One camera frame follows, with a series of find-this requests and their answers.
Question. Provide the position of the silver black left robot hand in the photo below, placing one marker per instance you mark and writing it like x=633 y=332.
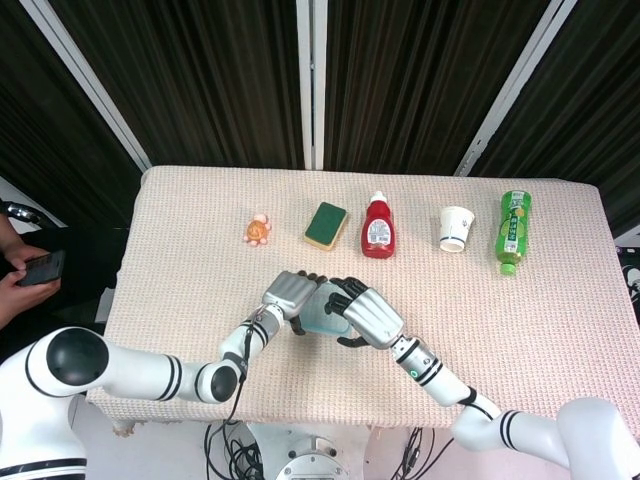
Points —
x=290 y=292

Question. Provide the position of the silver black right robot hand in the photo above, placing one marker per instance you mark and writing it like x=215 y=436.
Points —
x=372 y=320

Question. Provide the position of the person bare hand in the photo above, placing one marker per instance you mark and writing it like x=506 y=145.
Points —
x=20 y=300
x=12 y=247

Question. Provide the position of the clear container blue rim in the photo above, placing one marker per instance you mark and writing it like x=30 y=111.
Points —
x=316 y=302

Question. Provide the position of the light blue object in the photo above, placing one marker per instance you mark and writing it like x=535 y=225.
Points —
x=320 y=317

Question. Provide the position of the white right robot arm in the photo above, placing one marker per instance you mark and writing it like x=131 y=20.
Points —
x=525 y=430

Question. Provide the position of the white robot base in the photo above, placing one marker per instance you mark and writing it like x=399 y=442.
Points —
x=310 y=452

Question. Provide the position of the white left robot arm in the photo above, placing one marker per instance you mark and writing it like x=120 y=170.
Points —
x=135 y=375

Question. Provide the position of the black smartphone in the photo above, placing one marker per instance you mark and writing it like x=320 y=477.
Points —
x=42 y=267

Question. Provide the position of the pink orange turtle toy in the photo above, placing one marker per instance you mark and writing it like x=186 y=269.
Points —
x=257 y=230

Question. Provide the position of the person black clothing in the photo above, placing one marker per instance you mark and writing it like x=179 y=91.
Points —
x=87 y=260

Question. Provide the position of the green yellow scrub sponge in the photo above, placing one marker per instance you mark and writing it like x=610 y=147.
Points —
x=325 y=222

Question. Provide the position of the red ketchup bottle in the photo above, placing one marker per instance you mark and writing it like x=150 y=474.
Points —
x=379 y=235

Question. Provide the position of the beige waffle-weave tablecloth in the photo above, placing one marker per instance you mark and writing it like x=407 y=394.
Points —
x=475 y=325

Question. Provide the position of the white paper cup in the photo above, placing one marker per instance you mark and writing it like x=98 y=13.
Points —
x=455 y=225

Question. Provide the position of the green tea bottle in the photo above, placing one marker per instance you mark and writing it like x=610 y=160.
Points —
x=512 y=225

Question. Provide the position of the dark pleated curtain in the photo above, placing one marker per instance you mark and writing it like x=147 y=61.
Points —
x=210 y=75

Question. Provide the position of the black white printed object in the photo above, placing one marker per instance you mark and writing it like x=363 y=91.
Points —
x=631 y=275

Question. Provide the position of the white frame post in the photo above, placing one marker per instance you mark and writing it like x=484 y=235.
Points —
x=510 y=85
x=311 y=85
x=85 y=80

